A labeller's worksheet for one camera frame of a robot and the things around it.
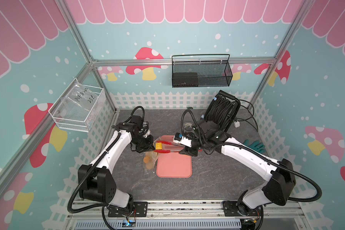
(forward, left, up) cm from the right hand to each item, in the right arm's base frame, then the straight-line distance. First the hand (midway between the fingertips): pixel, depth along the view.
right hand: (181, 146), depth 77 cm
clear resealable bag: (-4, +17, -4) cm, 18 cm away
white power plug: (+28, -42, -16) cm, 53 cm away
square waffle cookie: (+1, +13, -1) cm, 13 cm away
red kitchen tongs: (-3, +9, +1) cm, 10 cm away
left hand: (-1, +15, -3) cm, 15 cm away
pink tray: (-2, +4, -18) cm, 19 cm away
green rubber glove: (+11, -52, -18) cm, 56 cm away
